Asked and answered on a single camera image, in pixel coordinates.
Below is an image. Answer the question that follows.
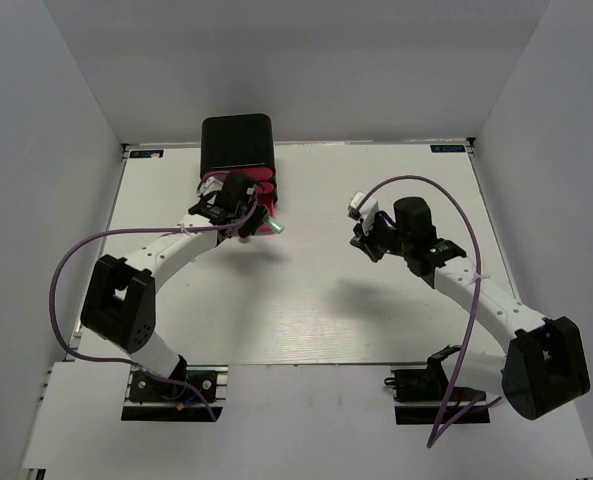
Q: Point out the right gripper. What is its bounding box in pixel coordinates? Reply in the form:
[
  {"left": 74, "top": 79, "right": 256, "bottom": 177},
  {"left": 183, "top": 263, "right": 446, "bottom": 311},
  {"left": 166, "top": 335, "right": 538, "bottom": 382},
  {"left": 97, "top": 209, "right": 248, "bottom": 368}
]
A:
[{"left": 352, "top": 212, "right": 413, "bottom": 262}]

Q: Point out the pink bottom drawer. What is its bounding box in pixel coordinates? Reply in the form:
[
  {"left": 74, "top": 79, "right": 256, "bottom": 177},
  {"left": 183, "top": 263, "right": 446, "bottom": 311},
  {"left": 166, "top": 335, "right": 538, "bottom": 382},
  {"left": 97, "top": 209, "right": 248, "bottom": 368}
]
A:
[{"left": 256, "top": 196, "right": 276, "bottom": 235}]

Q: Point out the pink drawer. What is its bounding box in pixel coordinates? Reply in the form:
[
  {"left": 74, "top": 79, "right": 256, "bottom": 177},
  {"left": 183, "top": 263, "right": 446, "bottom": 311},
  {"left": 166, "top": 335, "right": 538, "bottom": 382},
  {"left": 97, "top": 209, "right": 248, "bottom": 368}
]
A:
[
  {"left": 255, "top": 181, "right": 276, "bottom": 197},
  {"left": 256, "top": 196, "right": 276, "bottom": 235},
  {"left": 201, "top": 167, "right": 275, "bottom": 182}
]

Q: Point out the green highlighter pen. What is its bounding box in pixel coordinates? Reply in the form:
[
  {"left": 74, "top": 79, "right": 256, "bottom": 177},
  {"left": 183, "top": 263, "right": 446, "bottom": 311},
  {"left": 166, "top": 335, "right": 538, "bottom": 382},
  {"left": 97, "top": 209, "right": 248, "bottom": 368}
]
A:
[{"left": 264, "top": 216, "right": 285, "bottom": 234}]

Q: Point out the pink top drawer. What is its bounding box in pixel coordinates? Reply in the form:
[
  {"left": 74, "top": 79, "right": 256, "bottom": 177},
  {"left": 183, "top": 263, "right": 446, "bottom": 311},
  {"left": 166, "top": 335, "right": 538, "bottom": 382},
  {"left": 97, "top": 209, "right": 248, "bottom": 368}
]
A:
[{"left": 201, "top": 167, "right": 275, "bottom": 182}]

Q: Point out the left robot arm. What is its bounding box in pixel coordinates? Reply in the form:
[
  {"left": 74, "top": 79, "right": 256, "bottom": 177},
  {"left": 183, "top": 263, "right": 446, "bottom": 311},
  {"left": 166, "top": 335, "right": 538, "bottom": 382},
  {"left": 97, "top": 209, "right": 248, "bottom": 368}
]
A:
[{"left": 81, "top": 172, "right": 268, "bottom": 399}]

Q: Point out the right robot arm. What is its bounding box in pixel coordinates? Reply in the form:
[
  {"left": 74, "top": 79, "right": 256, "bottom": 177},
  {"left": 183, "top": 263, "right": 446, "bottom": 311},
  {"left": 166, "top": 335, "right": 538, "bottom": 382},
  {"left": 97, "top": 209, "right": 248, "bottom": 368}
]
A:
[{"left": 348, "top": 192, "right": 590, "bottom": 420}]

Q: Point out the black drawer cabinet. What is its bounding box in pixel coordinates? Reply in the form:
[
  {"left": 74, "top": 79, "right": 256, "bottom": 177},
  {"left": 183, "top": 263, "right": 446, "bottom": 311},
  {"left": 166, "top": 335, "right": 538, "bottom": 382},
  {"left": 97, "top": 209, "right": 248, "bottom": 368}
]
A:
[{"left": 200, "top": 113, "right": 278, "bottom": 202}]

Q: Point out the right blue table label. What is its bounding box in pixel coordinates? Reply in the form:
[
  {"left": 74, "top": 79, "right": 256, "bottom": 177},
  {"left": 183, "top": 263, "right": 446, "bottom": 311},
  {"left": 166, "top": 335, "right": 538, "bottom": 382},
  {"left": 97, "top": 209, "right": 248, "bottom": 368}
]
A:
[{"left": 430, "top": 144, "right": 467, "bottom": 153}]

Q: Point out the blue table label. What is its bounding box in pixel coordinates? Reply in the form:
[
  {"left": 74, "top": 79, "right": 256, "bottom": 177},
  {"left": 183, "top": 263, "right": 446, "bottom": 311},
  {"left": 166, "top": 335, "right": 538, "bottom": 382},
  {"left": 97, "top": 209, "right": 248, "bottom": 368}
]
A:
[
  {"left": 129, "top": 149, "right": 164, "bottom": 159},
  {"left": 430, "top": 144, "right": 467, "bottom": 153}
]

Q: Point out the left blue table label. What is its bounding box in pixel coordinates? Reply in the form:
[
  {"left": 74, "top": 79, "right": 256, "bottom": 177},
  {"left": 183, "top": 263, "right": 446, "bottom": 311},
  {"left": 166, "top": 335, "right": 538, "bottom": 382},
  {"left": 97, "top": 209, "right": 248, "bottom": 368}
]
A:
[{"left": 129, "top": 149, "right": 164, "bottom": 159}]

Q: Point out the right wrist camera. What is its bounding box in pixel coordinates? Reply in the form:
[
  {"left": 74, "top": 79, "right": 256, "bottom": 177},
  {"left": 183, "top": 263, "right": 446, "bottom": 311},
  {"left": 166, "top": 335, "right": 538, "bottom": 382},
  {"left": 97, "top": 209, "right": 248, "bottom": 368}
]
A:
[{"left": 347, "top": 192, "right": 380, "bottom": 223}]

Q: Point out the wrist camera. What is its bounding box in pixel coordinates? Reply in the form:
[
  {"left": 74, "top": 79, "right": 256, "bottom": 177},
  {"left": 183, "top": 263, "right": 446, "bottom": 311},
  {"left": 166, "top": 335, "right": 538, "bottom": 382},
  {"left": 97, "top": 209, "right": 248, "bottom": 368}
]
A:
[
  {"left": 196, "top": 176, "right": 223, "bottom": 197},
  {"left": 347, "top": 192, "right": 380, "bottom": 223}
]

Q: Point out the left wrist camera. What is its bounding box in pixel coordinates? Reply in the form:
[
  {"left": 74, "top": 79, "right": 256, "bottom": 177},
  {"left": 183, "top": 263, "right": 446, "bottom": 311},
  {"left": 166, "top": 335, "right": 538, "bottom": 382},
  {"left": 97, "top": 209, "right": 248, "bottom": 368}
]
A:
[{"left": 196, "top": 176, "right": 223, "bottom": 197}]

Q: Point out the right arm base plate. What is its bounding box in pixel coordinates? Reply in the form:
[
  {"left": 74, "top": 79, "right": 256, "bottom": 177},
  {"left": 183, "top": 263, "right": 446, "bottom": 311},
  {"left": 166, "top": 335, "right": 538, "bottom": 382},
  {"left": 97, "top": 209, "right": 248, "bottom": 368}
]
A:
[{"left": 384, "top": 366, "right": 490, "bottom": 426}]

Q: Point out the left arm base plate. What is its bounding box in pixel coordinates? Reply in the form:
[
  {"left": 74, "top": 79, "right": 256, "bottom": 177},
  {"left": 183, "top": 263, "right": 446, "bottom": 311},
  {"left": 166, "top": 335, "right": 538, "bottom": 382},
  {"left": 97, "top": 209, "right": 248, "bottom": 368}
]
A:
[{"left": 121, "top": 365, "right": 228, "bottom": 423}]

